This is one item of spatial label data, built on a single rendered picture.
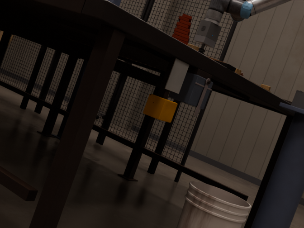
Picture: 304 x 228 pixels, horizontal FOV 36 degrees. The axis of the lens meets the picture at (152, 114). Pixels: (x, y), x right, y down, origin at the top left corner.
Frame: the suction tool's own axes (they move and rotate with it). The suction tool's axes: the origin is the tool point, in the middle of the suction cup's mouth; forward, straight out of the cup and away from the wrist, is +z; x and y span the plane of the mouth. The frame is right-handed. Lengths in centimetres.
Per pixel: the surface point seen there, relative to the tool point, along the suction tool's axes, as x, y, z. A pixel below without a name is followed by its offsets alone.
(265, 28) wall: -219, -369, -105
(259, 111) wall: -187, -376, 5
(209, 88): 26.8, 18.6, 15.5
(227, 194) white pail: 24, -27, 60
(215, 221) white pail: 38, -3, 69
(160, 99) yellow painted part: 29, 46, 26
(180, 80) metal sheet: 26.8, 37.2, 16.9
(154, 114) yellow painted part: 28, 46, 32
